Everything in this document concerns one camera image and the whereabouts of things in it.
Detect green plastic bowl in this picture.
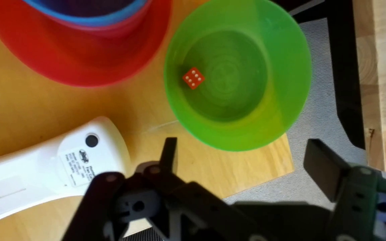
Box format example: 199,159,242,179
163,0,313,153

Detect blue plastic cup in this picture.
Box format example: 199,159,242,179
22,0,151,32

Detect red plastic bowl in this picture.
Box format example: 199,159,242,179
0,0,174,88

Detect white handheld remote device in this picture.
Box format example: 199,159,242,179
0,116,131,229

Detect small red die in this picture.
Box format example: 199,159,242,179
180,66,205,90

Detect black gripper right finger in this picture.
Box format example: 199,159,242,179
302,138,386,241

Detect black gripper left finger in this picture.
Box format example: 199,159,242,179
60,137,265,241

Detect black metal stand leg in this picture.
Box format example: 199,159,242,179
285,0,367,151

